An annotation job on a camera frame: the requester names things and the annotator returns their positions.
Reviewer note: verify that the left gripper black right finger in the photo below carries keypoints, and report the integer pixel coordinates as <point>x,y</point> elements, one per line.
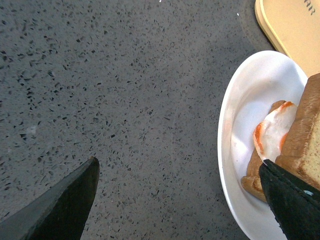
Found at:
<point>294,203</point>

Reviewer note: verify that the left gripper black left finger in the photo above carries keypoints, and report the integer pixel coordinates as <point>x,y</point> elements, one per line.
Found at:
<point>61,212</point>

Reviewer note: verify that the bread slice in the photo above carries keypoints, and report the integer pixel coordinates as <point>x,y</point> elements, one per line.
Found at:
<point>251,182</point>
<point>300,153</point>

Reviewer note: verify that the white round plate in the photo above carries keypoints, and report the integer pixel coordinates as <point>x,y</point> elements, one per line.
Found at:
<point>262,79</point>

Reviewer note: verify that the fried egg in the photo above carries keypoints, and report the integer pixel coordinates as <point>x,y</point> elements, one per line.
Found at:
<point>270,134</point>

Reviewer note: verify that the yellow bear tray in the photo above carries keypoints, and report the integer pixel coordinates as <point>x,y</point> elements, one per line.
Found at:
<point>293,28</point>

